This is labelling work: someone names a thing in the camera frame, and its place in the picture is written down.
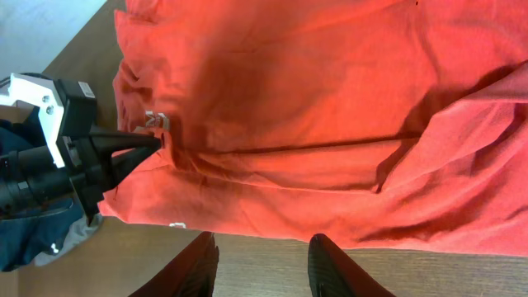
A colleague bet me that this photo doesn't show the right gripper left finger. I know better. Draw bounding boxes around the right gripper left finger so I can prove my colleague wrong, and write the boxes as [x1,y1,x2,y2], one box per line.
[130,232,219,297]

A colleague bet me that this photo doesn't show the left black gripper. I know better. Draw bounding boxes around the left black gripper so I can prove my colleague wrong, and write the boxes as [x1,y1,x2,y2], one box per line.
[61,131,161,225]

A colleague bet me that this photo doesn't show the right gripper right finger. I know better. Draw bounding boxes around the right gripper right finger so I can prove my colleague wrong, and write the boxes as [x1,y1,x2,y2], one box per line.
[308,233,394,297]

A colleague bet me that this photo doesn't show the red orange t-shirt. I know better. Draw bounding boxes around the red orange t-shirt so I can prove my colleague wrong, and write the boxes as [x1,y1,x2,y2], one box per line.
[100,0,527,256]

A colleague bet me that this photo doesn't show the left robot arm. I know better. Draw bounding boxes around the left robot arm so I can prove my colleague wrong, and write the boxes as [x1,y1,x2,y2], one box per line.
[1,132,162,223]

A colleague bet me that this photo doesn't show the folded grey t-shirt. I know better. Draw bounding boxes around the folded grey t-shirt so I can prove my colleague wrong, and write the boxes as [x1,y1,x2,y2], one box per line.
[33,214,103,266]

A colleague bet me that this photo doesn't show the folded navy blue t-shirt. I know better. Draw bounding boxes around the folded navy blue t-shirt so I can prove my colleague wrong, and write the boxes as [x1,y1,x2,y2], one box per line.
[1,108,83,272]

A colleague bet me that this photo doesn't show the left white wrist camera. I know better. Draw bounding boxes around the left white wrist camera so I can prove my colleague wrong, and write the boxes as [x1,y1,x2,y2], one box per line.
[1,73,97,168]

